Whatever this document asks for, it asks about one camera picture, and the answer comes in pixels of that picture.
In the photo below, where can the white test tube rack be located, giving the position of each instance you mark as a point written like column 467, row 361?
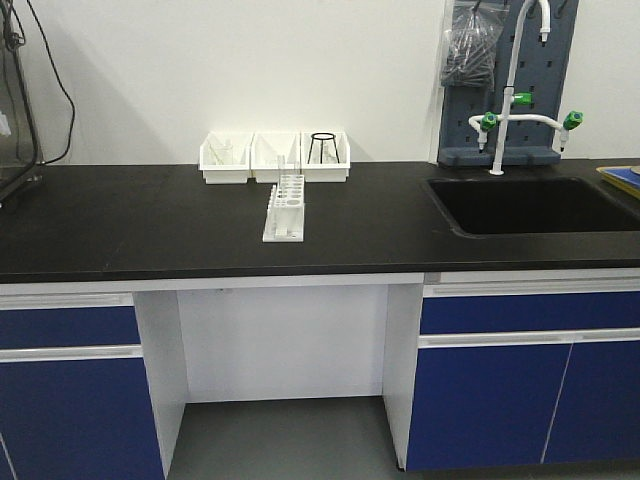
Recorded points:
column 286, row 210

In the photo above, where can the grey-blue pegboard drying rack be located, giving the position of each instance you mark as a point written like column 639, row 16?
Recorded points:
column 541, row 71

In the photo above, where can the right white storage bin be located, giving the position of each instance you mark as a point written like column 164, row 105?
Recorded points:
column 327, row 172

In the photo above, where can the white storage bin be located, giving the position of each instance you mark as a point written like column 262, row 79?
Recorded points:
column 327, row 172
column 265, row 148
column 237, row 173

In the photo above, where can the middle white storage bin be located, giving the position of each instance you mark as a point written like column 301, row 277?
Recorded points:
column 265, row 148

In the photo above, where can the black metal tripod stand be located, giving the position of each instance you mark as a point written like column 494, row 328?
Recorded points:
column 323, row 148

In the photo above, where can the left white storage bin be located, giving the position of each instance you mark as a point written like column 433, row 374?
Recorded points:
column 237, row 173

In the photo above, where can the large glass beaker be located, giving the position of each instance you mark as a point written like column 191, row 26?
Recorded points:
column 223, row 153

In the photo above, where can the black lab sink basin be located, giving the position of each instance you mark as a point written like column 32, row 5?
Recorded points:
column 485, row 208

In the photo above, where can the white gooseneck lab faucet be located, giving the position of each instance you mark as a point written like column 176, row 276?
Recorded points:
column 482, row 124

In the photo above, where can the blue right cabinet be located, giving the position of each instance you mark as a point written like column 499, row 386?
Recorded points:
column 498, row 368

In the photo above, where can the blue cabinet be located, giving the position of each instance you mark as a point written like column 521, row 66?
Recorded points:
column 498, row 368
column 75, row 401

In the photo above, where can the clear plastic bag of pegs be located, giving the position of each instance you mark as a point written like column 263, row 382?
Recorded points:
column 471, row 42

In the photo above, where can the blue left cabinet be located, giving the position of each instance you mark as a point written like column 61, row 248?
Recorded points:
column 75, row 401

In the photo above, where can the blue yellow tray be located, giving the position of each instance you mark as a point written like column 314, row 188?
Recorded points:
column 624, row 178

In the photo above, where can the metal framed glass enclosure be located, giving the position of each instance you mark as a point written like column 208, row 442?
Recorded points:
column 20, row 149

